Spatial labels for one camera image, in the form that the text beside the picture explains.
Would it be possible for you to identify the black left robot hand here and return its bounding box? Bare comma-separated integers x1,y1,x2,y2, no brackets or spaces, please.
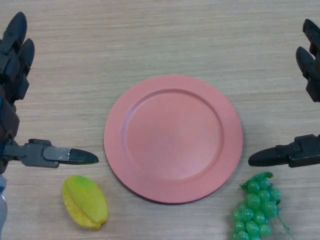
0,11,100,176

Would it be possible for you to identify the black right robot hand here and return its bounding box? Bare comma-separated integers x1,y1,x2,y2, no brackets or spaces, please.
248,18,320,168

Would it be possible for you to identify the yellow starfruit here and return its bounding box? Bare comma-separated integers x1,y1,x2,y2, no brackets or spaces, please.
61,175,109,231

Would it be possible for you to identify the pink round plate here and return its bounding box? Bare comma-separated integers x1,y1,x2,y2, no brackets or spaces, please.
103,74,244,206

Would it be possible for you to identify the green grape bunch in net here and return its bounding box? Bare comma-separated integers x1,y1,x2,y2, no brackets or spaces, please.
229,171,293,240

